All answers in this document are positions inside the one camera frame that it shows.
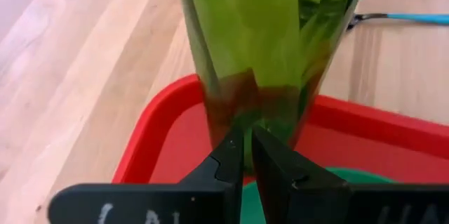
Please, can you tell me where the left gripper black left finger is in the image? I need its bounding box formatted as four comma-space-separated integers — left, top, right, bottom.
48, 125, 246, 224

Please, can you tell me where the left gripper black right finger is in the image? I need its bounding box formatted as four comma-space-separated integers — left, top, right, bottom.
250, 125, 449, 224

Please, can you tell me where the green round plate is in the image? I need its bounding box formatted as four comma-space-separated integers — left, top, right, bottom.
239, 166, 398, 224

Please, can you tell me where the green faceted plastic cup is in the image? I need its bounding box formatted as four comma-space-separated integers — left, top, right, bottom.
175, 0, 372, 176

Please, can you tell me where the red plastic tray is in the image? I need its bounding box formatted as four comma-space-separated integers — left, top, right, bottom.
112, 73, 449, 187

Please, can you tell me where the metal spoon with blue handle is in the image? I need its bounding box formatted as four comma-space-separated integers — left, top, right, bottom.
346, 12, 449, 31

